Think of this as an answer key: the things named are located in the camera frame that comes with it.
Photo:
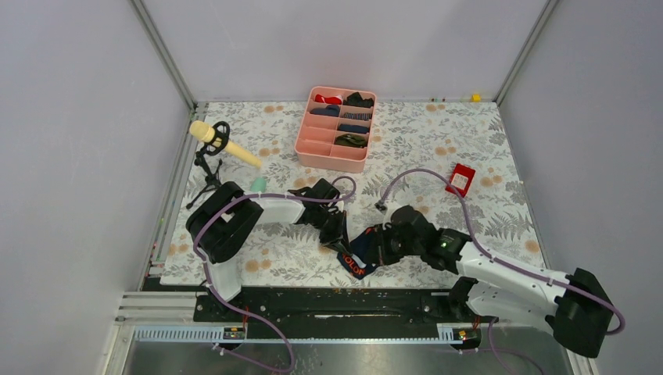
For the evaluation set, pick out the floral table mat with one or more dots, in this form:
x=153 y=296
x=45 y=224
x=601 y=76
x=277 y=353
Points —
x=413 y=147

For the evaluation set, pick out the black tripod microphone stand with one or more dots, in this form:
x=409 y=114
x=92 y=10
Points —
x=211 y=178

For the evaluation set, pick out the olive green rolled garment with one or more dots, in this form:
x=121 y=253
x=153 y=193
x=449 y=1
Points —
x=351 y=140

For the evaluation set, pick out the navy orange boxer underwear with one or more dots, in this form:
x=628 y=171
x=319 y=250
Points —
x=357 y=264

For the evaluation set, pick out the pink compartment organizer box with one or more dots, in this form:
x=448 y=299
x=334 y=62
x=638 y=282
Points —
x=314 y=143

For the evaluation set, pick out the yellow microphone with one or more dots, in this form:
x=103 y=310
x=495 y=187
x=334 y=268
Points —
x=216 y=138

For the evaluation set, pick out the red small box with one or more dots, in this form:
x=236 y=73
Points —
x=461 y=179

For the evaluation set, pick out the navy rolled garment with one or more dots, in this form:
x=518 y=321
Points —
x=329 y=110

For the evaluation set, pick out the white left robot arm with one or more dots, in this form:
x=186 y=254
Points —
x=221 y=225

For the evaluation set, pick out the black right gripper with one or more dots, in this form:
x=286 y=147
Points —
x=385 y=257

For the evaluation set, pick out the blue rolled garment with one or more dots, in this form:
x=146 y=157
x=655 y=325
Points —
x=352 y=128

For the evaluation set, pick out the mint green microphone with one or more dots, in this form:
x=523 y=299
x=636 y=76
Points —
x=259 y=185

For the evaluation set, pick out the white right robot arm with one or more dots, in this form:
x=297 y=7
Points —
x=572 y=308

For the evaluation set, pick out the black rolled garment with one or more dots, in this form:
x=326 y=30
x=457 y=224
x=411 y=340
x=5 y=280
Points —
x=357 y=100

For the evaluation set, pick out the striped rolled garment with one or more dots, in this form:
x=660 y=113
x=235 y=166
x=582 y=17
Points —
x=364 y=116

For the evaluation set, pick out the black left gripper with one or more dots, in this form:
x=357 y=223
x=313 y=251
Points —
x=338 y=237

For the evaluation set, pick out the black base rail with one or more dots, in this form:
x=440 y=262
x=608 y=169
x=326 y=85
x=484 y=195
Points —
x=326 y=314

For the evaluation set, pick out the red rolled garment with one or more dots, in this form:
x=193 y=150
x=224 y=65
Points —
x=330 y=100

